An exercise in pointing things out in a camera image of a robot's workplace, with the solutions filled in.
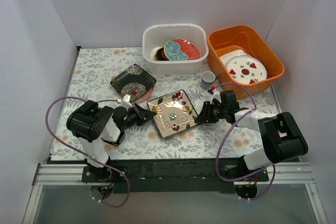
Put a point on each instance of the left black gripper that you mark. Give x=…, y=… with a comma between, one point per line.
x=139, y=115

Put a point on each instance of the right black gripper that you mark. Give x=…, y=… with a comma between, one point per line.
x=210, y=112

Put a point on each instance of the pink round plate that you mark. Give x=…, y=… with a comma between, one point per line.
x=147, y=95

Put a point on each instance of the square dark rimmed plate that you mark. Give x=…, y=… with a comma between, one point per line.
x=174, y=113

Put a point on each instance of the black floral square plate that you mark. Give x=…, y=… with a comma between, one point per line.
x=133, y=81

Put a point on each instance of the red and teal round plate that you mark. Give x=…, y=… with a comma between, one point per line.
x=180, y=50

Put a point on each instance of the yellow dotted scalloped plate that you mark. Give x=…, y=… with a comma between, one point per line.
x=156, y=54

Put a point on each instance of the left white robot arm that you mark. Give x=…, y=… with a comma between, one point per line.
x=95, y=127

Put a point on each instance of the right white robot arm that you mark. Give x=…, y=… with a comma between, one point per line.
x=280, y=134

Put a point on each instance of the white plate in orange bin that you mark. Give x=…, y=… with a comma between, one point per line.
x=228, y=56

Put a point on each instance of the white plastic bin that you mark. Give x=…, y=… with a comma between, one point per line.
x=154, y=38

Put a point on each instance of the orange plastic bin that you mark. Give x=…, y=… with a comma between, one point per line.
x=242, y=37

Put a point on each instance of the small grey white cup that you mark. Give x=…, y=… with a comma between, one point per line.
x=207, y=79

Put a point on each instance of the watermelon pattern round plate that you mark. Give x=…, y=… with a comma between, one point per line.
x=246, y=69

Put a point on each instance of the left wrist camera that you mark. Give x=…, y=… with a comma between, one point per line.
x=125, y=102

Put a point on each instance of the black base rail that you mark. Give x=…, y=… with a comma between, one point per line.
x=167, y=175

